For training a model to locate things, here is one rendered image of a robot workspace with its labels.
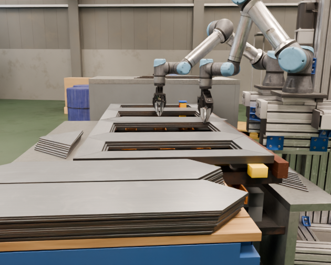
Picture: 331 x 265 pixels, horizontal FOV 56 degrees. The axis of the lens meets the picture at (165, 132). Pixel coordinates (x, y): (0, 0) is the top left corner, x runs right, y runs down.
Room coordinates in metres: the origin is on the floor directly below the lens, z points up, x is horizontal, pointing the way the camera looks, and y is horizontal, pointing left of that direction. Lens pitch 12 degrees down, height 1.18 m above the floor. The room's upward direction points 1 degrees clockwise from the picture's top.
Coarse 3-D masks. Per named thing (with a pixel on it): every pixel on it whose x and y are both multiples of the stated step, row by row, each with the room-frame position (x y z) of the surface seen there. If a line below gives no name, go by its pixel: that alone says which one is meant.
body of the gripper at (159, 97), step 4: (156, 84) 1.98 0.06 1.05; (160, 84) 1.99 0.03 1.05; (164, 84) 1.99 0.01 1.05; (160, 88) 1.98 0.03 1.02; (160, 92) 1.98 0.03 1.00; (156, 96) 1.97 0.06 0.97; (160, 96) 1.97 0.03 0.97; (164, 96) 1.98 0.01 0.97; (156, 100) 1.97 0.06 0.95; (160, 100) 1.96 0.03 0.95; (164, 100) 1.98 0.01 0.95
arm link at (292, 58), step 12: (240, 0) 1.62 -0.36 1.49; (252, 0) 1.60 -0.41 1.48; (252, 12) 1.62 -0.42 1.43; (264, 12) 1.59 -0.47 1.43; (264, 24) 1.58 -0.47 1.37; (276, 24) 1.57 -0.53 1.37; (276, 36) 1.54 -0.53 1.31; (276, 48) 1.55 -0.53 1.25; (288, 48) 1.48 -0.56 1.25; (300, 48) 1.50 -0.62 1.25; (288, 60) 1.48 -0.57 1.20; (300, 60) 1.46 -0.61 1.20; (288, 72) 1.52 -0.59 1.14
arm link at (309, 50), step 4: (304, 48) 1.59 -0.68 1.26; (308, 48) 1.59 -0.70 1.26; (312, 48) 1.60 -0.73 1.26; (308, 52) 1.59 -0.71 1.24; (312, 52) 1.60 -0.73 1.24; (312, 56) 1.60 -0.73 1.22; (312, 60) 1.61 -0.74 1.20; (308, 64) 1.56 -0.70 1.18; (308, 68) 1.59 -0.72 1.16; (300, 72) 1.59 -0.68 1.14; (304, 72) 1.59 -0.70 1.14; (308, 72) 1.59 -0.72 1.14
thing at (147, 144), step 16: (128, 112) 2.20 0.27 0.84; (144, 112) 2.21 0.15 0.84; (176, 112) 2.23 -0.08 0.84; (192, 112) 2.24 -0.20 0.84; (112, 128) 1.63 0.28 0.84; (112, 144) 1.30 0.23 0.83; (128, 144) 1.31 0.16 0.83; (144, 144) 1.31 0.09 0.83; (160, 144) 1.32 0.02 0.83; (176, 144) 1.32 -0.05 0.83; (192, 144) 1.33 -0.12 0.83; (208, 144) 1.34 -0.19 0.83; (224, 144) 1.34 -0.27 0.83; (80, 160) 1.05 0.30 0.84; (208, 160) 1.09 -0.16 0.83; (224, 160) 1.10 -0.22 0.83; (240, 160) 1.11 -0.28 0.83; (256, 160) 1.11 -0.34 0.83; (272, 160) 1.12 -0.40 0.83
